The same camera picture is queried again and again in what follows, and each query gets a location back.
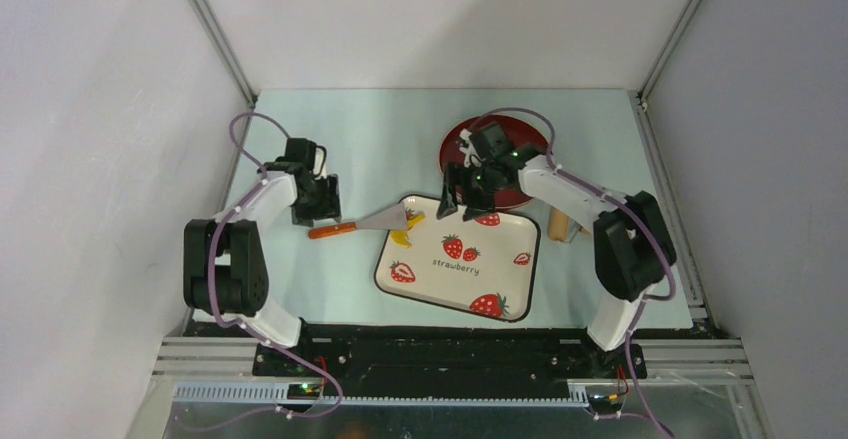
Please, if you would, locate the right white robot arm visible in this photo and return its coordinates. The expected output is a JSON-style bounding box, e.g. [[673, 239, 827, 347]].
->
[[436, 122, 676, 377]]

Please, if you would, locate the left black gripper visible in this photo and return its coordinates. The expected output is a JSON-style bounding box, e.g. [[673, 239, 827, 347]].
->
[[290, 174, 340, 228]]

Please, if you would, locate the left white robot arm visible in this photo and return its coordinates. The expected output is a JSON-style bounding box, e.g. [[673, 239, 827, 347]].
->
[[182, 138, 341, 376]]

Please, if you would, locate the white strawberry print tray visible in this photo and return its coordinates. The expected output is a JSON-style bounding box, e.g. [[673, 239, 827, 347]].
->
[[374, 194, 541, 323]]

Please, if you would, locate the orange handled metal scraper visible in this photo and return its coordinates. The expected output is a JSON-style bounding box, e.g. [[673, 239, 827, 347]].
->
[[307, 203, 409, 240]]

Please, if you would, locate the yellow dough scrap strip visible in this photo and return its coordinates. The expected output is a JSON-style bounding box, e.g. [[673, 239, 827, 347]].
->
[[389, 212, 426, 248]]

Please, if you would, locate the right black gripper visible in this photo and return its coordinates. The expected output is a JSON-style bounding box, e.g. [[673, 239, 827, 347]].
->
[[436, 161, 500, 222]]

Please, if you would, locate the round red lacquer tray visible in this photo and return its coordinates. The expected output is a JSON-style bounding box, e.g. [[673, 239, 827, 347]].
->
[[438, 113, 549, 172]]

